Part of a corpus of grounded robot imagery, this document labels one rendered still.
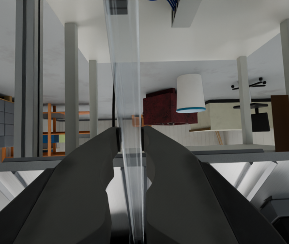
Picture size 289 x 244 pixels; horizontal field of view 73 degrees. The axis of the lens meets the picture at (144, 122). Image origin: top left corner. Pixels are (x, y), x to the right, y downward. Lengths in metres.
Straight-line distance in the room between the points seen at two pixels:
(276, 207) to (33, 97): 0.44
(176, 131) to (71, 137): 9.45
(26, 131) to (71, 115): 0.15
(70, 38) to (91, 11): 0.10
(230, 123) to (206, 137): 4.71
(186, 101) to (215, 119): 2.64
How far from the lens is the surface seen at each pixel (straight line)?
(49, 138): 5.56
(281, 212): 0.27
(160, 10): 0.60
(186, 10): 0.53
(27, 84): 0.48
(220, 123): 5.68
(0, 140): 4.82
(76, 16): 0.63
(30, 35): 0.51
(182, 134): 10.01
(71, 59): 0.62
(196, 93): 3.13
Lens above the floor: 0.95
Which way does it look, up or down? 4 degrees down
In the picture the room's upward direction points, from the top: 178 degrees clockwise
